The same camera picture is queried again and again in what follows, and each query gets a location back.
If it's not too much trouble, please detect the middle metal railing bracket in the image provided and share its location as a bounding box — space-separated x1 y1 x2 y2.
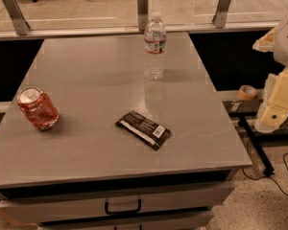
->
137 0 148 32

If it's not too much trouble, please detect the black table leg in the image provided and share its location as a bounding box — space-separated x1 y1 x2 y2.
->
238 116 275 177

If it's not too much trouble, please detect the upper grey drawer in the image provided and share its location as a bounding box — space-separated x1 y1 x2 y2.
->
0 181 234 223

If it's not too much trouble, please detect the metal railing bracket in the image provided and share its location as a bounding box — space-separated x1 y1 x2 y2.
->
2 0 31 35
212 0 231 29
137 0 148 32

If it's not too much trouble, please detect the black snack bar wrapper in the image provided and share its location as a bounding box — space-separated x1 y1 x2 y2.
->
115 110 172 150

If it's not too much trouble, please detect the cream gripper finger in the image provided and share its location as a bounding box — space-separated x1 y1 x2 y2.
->
254 67 288 133
252 28 276 53

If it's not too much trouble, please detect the orange tape roll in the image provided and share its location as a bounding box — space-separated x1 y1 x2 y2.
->
238 85 257 101

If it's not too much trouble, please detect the left metal railing bracket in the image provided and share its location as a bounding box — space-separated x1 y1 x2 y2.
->
2 0 31 35

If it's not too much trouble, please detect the clear plastic water bottle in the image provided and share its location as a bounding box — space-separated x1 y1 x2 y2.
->
144 11 167 80

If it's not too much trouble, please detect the grey drawer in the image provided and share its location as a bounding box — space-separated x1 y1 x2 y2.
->
0 181 234 223
37 211 214 230

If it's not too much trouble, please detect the red coke can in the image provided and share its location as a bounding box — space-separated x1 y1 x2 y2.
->
17 87 60 130

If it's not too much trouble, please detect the right metal railing bracket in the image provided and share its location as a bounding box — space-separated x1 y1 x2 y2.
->
212 0 231 29

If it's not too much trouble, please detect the lower grey drawer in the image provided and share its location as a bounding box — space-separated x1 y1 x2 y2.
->
37 211 214 230

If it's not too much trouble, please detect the black floor cable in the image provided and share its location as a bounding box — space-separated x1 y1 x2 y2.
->
241 149 288 198

